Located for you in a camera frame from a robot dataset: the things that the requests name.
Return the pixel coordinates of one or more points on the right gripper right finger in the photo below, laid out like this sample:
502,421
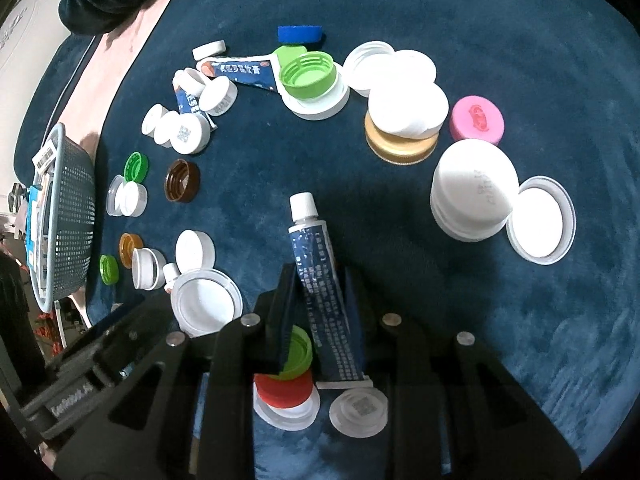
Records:
364,321

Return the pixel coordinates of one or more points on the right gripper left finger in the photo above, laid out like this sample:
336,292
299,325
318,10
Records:
280,320

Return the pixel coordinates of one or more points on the light blue plastic basket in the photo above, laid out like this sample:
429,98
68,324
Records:
61,213

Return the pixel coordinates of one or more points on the red bottle cap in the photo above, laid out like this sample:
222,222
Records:
284,393

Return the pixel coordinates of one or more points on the brown bottle cap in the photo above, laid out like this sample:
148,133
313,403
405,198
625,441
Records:
182,181

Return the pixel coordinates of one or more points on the large white cap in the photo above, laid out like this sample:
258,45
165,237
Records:
474,190

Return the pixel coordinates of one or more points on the gold bottle cap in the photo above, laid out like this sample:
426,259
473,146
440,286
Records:
397,150

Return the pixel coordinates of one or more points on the white open lid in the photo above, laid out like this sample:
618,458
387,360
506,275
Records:
542,226

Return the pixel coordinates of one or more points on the dark blue bed sheet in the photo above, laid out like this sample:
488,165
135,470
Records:
411,228

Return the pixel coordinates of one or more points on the pink bottle cap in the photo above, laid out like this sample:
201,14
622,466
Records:
475,117

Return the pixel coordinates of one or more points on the green open cap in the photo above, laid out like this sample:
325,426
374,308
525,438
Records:
309,75

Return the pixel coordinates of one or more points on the blue white ointment tube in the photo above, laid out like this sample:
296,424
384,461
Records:
253,71

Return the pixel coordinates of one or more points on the blue bottle cap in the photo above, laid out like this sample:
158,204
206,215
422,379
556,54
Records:
300,34

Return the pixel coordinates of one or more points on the pink blanket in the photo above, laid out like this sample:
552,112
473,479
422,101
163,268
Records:
85,112

